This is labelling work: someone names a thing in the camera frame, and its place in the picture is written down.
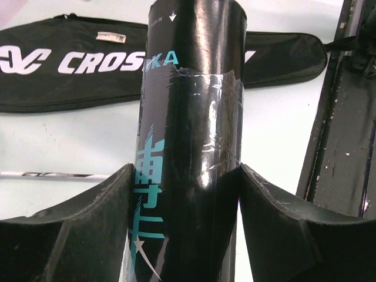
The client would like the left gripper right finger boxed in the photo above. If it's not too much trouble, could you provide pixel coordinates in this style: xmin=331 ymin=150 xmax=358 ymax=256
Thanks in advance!
xmin=240 ymin=164 xmax=375 ymax=282

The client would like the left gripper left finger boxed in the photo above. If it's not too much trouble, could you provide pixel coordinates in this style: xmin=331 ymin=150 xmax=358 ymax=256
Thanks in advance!
xmin=1 ymin=164 xmax=133 ymax=281

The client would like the black shuttlecock tube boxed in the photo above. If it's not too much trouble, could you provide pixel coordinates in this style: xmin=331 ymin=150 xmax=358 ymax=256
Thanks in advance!
xmin=120 ymin=1 xmax=247 ymax=281

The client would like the left badminton racket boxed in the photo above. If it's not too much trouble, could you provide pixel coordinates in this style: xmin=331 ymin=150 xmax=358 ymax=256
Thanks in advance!
xmin=1 ymin=171 xmax=109 ymax=180

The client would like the black racket bag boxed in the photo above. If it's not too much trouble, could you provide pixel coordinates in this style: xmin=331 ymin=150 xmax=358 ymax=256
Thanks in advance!
xmin=0 ymin=13 xmax=328 ymax=114

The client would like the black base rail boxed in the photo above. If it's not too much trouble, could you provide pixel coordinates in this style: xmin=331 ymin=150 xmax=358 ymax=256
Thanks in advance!
xmin=297 ymin=1 xmax=375 ymax=219

